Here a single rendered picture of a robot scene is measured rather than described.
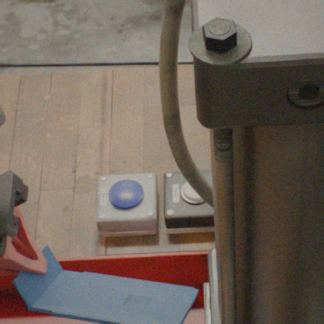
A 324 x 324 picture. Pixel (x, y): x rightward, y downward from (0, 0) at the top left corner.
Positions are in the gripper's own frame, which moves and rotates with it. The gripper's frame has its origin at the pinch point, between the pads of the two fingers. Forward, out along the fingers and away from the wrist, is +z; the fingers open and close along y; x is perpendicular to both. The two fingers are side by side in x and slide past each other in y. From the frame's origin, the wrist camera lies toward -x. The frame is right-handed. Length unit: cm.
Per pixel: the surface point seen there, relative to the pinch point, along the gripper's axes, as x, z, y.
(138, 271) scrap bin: 4.9, 12.8, 2.2
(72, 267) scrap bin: 5.0, 8.2, -2.9
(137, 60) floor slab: 136, 90, -55
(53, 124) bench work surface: 30.1, 10.3, -9.2
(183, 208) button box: 13.2, 15.9, 6.1
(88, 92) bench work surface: 35.3, 12.7, -5.6
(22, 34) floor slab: 150, 73, -84
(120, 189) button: 15.8, 11.6, 0.6
